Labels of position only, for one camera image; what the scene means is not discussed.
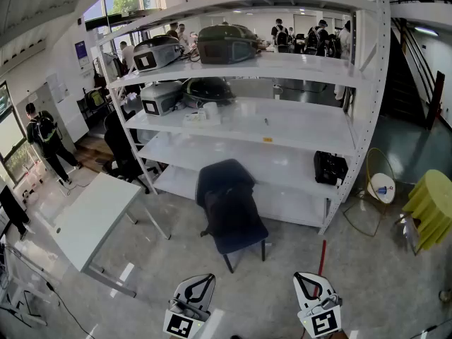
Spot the dark green domed device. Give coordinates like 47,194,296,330
196,23,261,66
181,76,237,109

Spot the dark staircase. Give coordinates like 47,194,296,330
382,17,446,131

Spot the dark blue chair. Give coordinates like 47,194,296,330
195,158,270,274

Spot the black office chair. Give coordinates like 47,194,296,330
102,109,160,195

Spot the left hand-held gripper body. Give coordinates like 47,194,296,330
162,297,213,339

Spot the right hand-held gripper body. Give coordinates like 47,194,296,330
297,292,343,339

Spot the white round disc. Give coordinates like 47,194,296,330
366,172,397,205

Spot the yellow wire hoop stand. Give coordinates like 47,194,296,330
342,147,397,238

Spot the black floor cable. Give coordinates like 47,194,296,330
0,242,96,339

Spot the grey domed device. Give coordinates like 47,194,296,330
140,80,184,117
132,35,185,73

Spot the red stick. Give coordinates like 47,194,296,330
313,239,328,298

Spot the blue wall poster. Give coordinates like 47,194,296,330
74,40,91,69

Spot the white cup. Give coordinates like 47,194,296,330
203,101,220,120

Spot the dark backpack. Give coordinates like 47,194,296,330
200,182,261,240

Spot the white metal shelving rack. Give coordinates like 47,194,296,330
96,0,392,235

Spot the white table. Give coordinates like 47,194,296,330
52,172,173,299

